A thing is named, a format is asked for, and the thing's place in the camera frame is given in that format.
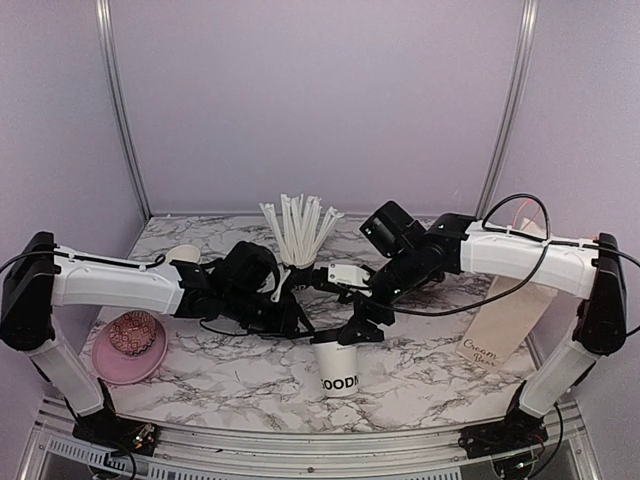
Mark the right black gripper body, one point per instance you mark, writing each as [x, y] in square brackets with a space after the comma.
[365, 307]

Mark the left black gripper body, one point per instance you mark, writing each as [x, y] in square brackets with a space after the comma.
[265, 323]

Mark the black cup lid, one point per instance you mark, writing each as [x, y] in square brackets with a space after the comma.
[327, 336]

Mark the white paper coffee cup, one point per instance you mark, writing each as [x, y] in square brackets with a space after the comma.
[338, 369]

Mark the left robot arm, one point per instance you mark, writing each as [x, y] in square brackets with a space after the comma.
[246, 286]

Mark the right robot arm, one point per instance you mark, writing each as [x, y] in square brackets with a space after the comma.
[590, 270]

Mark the black cup holding straws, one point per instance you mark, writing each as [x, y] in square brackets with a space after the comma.
[300, 277]

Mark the bundle of white wrapped straws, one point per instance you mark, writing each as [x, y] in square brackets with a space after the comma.
[301, 227]

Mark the stack of white paper cups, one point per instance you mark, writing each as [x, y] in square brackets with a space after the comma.
[183, 253]

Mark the kraft paper bag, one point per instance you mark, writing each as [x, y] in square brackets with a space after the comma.
[500, 327]

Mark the red patterned bowl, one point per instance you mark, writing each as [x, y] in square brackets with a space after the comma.
[133, 332]

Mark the pink plate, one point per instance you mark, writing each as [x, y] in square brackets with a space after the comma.
[118, 368]

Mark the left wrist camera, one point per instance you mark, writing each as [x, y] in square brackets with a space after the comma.
[284, 274]

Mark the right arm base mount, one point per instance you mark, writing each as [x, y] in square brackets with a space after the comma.
[515, 431]

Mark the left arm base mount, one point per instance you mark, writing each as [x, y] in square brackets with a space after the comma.
[106, 428]

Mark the front aluminium rail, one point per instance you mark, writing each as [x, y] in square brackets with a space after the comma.
[189, 452]

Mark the right aluminium frame post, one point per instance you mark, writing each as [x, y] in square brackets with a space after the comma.
[515, 90]

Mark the aluminium frame post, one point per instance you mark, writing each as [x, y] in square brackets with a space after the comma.
[109, 53]
[515, 90]

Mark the left aluminium frame post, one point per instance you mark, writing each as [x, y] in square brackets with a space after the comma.
[109, 53]

